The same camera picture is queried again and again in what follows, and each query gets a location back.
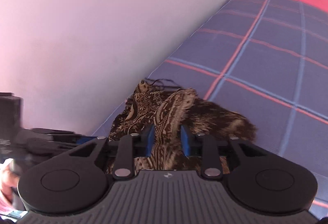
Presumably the brown paisley blouse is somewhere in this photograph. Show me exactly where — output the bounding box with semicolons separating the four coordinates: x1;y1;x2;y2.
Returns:
109;79;256;172

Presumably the person left hand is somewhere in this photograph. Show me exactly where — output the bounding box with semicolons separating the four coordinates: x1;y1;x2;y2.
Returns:
1;160;20;211

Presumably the blue plaid bed sheet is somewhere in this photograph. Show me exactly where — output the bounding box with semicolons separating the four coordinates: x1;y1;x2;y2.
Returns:
150;0;327;218

